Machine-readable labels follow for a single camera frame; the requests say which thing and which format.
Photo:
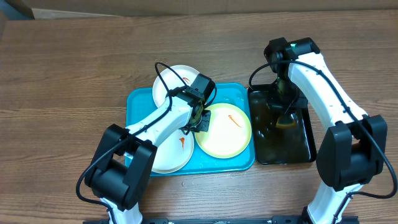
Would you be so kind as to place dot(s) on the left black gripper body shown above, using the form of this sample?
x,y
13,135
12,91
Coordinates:
x,y
203,123

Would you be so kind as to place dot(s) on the white plate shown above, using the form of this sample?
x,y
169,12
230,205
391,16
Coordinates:
x,y
173,153
188,74

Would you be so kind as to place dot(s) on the green yellow sponge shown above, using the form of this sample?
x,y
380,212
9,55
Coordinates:
x,y
285,121

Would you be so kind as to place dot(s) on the white plate top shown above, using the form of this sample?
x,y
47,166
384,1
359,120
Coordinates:
x,y
188,74

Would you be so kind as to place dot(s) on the teal plastic tray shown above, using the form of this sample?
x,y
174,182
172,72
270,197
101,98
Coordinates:
x,y
140,104

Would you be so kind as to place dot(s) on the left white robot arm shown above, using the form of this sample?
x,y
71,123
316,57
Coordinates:
x,y
121,166

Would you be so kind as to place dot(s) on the white plate bottom left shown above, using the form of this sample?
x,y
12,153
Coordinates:
x,y
173,153

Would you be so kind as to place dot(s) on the yellow green plate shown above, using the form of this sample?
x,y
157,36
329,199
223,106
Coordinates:
x,y
229,132

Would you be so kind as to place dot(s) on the black water tray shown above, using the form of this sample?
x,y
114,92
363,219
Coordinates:
x,y
279,146

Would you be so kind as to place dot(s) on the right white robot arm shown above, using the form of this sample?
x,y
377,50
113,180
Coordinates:
x,y
351,160

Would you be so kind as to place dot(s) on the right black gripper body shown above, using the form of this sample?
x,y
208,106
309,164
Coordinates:
x,y
287,96

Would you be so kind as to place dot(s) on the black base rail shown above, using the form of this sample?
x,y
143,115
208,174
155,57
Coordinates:
x,y
274,220

